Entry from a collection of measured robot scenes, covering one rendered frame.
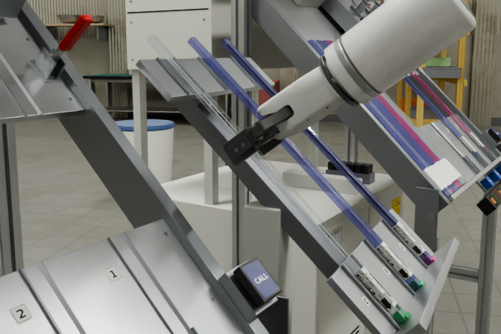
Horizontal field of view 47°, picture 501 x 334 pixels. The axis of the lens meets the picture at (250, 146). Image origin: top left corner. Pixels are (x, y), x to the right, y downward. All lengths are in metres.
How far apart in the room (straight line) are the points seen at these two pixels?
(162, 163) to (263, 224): 3.19
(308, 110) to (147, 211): 0.23
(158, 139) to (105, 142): 3.24
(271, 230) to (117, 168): 0.26
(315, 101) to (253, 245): 0.30
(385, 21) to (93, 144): 0.40
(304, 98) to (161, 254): 0.25
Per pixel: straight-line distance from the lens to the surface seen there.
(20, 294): 0.58
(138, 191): 0.74
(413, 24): 0.66
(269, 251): 0.89
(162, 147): 4.04
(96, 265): 0.63
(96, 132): 0.78
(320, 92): 0.69
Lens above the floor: 1.05
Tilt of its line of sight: 9 degrees down
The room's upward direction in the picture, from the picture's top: straight up
